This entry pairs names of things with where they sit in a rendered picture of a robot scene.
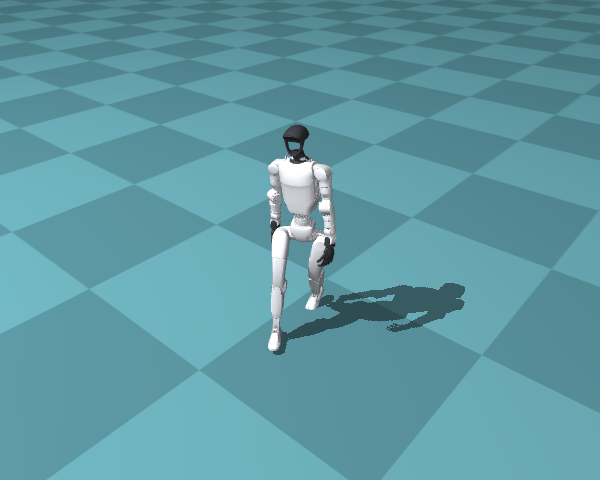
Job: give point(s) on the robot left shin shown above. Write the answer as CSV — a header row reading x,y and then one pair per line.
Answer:
x,y
315,286

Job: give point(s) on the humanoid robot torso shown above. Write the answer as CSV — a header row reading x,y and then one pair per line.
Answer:
x,y
301,194

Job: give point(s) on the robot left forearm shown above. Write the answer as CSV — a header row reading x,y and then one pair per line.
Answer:
x,y
329,225

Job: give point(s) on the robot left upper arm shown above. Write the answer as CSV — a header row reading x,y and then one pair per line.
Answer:
x,y
323,174

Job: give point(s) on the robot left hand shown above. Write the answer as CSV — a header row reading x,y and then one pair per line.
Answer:
x,y
328,253

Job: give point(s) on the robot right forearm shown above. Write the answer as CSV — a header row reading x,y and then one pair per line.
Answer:
x,y
275,209

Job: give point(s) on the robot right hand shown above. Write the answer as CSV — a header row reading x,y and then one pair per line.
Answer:
x,y
274,227

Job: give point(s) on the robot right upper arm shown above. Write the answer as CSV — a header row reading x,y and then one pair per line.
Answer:
x,y
275,194

